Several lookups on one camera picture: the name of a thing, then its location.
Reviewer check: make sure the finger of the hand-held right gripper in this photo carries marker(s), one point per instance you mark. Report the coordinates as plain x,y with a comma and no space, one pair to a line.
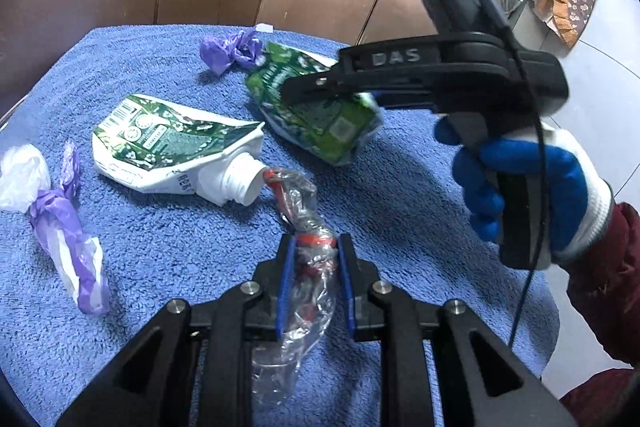
360,59
305,89

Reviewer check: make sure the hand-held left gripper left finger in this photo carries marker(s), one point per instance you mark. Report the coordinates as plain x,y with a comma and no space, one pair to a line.
284,287

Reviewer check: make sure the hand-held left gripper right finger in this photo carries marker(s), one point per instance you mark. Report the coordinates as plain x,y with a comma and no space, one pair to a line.
348,287

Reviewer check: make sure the green pouch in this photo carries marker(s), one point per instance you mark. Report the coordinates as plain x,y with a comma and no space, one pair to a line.
310,127

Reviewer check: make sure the crushed clear plastic bottle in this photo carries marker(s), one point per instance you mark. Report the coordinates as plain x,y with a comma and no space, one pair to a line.
300,207

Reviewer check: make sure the person's right forearm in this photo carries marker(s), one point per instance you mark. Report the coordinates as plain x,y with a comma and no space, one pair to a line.
610,277

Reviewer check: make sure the person's right hand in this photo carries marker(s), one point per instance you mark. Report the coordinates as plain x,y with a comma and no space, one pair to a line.
565,187

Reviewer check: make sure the purple crumpled wrapper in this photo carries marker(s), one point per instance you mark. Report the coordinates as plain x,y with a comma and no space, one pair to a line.
220,52

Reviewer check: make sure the blue terry towel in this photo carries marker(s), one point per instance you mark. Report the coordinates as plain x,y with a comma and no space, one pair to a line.
150,257

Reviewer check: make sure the green white carton white cap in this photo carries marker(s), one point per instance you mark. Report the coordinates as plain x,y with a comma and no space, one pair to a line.
165,142

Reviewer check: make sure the purple white plastic bag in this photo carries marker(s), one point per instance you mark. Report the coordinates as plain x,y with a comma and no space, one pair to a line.
60,217

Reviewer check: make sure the person's maroon garment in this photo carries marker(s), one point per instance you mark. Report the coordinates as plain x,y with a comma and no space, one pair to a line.
610,399

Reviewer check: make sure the thin white plastic bag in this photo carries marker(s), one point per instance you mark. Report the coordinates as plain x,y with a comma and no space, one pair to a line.
20,177

